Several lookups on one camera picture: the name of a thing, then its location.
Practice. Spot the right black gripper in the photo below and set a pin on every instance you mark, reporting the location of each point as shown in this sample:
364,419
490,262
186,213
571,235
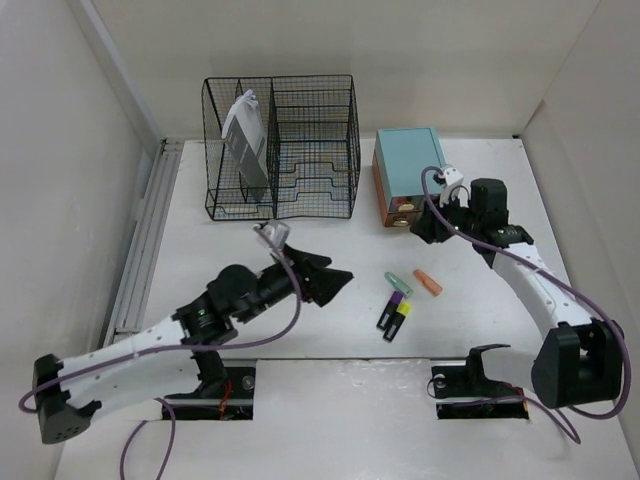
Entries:
427,224

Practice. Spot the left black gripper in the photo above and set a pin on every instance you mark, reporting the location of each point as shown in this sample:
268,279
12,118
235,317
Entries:
316,282

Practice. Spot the teal drawer box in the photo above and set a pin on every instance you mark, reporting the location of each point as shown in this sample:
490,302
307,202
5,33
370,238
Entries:
400,155

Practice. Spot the grey setup guide booklet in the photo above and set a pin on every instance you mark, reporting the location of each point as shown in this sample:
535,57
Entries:
246,137

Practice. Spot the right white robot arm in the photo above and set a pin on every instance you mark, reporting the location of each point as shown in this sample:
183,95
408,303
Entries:
583,358

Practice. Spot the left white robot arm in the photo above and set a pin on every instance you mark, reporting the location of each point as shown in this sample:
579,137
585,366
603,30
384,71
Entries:
179,354

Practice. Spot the orange mini highlighter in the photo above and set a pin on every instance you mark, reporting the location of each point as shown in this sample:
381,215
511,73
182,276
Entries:
432,286

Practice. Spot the green mini highlighter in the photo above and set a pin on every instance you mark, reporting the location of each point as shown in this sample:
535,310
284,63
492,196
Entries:
398,284

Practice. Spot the purple cap highlighter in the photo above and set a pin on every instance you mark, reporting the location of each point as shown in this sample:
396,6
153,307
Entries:
389,310

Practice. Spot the yellow cap highlighter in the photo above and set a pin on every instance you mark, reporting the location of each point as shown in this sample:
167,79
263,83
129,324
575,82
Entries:
396,321

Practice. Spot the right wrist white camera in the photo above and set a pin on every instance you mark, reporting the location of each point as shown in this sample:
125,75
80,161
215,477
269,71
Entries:
450,179

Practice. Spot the wrist white camera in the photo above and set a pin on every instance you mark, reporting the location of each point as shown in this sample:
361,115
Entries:
272,233
450,179

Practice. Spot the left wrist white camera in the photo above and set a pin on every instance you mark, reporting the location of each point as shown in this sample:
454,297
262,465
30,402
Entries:
272,233

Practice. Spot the black wire mesh desk organizer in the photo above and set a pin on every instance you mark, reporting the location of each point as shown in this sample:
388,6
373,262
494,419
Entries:
313,154

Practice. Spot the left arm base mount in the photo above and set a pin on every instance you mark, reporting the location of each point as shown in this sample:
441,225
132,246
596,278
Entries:
225,392

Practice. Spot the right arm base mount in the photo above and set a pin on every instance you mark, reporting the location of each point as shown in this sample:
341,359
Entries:
463,392

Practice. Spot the aluminium rail frame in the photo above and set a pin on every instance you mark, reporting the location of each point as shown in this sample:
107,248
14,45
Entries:
126,314

